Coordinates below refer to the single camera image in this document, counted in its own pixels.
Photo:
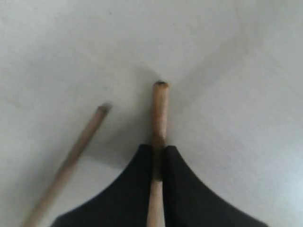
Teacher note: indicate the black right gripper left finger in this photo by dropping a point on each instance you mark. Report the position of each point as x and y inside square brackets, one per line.
[124, 203]

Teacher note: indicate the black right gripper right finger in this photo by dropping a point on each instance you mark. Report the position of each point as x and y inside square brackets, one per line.
[190, 203]

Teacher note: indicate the wooden chopstick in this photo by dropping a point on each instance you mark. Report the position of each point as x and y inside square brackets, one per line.
[65, 171]
[160, 100]

